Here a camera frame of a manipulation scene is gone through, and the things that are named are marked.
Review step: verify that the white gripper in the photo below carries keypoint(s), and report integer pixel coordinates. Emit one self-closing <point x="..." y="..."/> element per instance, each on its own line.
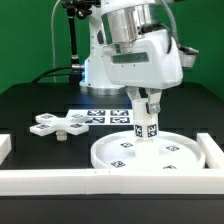
<point x="153" y="63"/>

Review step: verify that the white round table top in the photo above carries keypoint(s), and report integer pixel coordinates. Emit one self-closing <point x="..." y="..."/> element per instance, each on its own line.
<point x="123" y="150"/>

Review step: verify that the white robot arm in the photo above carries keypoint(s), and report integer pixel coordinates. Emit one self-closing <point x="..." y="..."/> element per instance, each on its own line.
<point x="130" y="50"/>

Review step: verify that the white fiducial marker sheet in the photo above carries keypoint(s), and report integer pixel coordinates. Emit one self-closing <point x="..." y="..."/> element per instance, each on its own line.
<point x="105" y="116"/>

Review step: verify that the white front fence bar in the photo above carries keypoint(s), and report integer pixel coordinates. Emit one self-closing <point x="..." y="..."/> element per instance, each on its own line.
<point x="104" y="181"/>

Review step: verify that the white fence bar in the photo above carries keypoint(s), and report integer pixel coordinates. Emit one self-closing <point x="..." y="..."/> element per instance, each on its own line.
<point x="104" y="181"/>
<point x="214" y="156"/>
<point x="5" y="146"/>

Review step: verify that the white right fence bar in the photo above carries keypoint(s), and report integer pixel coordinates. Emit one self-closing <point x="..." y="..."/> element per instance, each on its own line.
<point x="214" y="156"/>

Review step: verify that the white cross-shaped table base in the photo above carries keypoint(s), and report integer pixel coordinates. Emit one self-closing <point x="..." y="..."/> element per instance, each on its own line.
<point x="73" y="124"/>

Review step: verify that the white left fence bar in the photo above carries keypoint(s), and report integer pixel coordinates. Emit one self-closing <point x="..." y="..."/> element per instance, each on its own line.
<point x="5" y="146"/>

